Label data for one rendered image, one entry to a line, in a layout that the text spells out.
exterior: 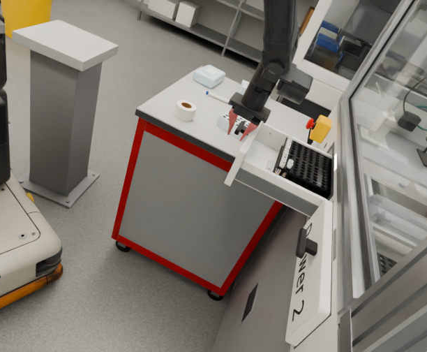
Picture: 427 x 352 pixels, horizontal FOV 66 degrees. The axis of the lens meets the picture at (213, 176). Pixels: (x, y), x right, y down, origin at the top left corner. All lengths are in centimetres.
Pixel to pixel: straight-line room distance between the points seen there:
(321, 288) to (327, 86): 122
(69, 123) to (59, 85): 16
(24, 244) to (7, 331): 32
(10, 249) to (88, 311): 39
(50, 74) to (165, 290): 102
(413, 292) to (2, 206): 128
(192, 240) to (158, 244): 18
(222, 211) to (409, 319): 88
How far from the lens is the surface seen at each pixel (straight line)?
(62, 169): 170
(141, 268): 159
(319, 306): 53
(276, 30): 66
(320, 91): 166
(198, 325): 152
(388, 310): 42
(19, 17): 330
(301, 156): 91
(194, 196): 119
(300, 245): 62
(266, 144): 101
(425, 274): 39
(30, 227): 133
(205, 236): 129
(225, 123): 115
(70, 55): 136
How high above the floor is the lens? 129
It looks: 35 degrees down
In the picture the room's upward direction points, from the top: 24 degrees clockwise
